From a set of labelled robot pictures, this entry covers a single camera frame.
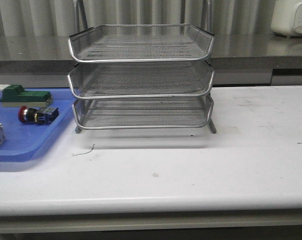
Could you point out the red emergency stop button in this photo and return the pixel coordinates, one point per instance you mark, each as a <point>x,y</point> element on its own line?
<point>41,116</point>

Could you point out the silver mesh top tray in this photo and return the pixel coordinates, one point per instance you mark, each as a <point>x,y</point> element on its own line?
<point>141,43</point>

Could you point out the grey back counter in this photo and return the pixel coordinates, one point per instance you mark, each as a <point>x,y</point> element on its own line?
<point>238,60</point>

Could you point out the white kitchen appliance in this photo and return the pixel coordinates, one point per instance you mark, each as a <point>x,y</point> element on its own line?
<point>287,18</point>

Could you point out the grey metal rack frame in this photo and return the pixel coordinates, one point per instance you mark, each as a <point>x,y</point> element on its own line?
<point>81,24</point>

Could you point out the green electrical module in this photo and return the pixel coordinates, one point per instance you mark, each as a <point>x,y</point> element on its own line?
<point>16,96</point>

